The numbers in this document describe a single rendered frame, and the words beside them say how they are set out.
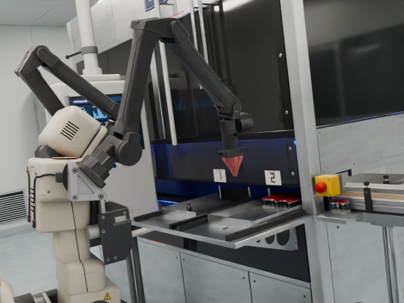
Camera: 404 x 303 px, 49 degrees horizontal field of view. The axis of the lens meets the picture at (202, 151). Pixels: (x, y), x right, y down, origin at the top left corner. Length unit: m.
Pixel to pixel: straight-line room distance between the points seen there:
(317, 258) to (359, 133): 0.56
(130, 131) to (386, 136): 1.27
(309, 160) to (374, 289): 0.71
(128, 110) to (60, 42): 6.03
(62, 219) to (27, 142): 5.51
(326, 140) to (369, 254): 0.57
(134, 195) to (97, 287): 1.00
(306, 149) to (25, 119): 5.61
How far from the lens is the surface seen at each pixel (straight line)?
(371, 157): 2.06
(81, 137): 1.41
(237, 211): 1.90
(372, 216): 1.75
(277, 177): 1.83
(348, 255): 1.96
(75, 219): 1.45
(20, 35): 7.12
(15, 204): 6.88
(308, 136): 1.72
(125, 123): 1.29
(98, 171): 1.27
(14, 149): 6.87
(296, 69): 1.72
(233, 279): 2.22
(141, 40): 1.29
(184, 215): 1.93
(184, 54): 1.39
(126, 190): 2.38
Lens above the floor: 1.30
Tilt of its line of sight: 4 degrees down
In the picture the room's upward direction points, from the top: 7 degrees counter-clockwise
